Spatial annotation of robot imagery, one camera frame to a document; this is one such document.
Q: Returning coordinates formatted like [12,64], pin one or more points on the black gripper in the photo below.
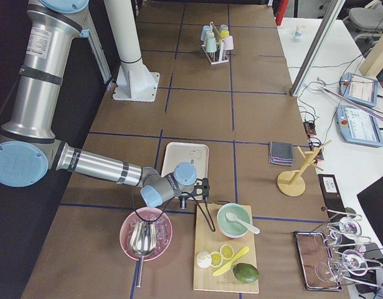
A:
[183,204]

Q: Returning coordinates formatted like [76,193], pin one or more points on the wine glass rack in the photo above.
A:
[346,265]

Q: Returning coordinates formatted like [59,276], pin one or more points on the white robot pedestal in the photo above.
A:
[134,81]

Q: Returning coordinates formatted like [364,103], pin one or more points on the bamboo cutting board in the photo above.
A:
[209,238]

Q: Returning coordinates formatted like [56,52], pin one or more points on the upper teach pendant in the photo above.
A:
[359,89]

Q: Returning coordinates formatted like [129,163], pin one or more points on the teach pendant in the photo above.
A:
[358,127]
[359,89]

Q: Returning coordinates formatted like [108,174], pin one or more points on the lemon slice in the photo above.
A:
[226,251]
[216,259]

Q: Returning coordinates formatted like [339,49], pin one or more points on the metal tray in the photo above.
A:
[314,255]

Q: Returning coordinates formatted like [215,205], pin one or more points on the upper lemon slice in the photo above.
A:
[226,251]

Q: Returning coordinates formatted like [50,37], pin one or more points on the black monitor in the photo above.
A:
[371,201]

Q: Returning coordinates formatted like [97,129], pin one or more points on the office chair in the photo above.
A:
[367,21]

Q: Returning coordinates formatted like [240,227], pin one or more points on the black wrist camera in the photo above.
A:
[183,202]

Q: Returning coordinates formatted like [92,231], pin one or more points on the yellow cup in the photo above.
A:
[224,33]

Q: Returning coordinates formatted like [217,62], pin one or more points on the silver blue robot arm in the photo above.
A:
[28,146]

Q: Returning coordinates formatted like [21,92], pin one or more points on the green cup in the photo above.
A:
[211,46]

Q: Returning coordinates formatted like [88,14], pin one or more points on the metal ice scoop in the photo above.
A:
[142,243]

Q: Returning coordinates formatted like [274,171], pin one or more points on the white reacher grabber stick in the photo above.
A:
[321,87]

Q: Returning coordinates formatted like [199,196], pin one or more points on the lower lemon slice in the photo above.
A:
[216,259]

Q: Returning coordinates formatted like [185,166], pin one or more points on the wooden mug tree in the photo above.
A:
[290,182]

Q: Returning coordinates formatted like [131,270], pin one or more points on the white plastic spoon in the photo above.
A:
[234,218]

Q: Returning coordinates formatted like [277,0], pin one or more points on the yellow plastic knife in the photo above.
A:
[225,268]

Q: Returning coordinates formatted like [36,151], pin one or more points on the beige plastic tray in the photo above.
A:
[196,154]

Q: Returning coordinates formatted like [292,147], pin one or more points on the green bowl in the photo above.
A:
[233,229]

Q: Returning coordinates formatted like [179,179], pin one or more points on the white cup rack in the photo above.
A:
[221,55]

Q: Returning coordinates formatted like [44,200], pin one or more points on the pink cup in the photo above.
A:
[228,43]

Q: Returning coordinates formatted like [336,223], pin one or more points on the black box with label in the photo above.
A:
[331,196]

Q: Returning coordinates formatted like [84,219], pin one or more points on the folded grey cloth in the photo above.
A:
[280,153]

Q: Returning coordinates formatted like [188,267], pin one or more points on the paper cup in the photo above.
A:
[299,30]

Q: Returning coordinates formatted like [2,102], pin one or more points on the lower teach pendant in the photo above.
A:
[358,127]

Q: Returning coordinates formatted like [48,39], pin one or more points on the green avocado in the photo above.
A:
[246,273]

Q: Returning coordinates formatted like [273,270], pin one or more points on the blue cup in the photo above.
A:
[204,31]

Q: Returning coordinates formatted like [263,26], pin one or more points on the aluminium frame post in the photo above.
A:
[326,24]

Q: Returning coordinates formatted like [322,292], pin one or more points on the grey cup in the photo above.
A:
[223,27]

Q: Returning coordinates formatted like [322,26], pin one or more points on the pink bowl with ice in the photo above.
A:
[164,231]

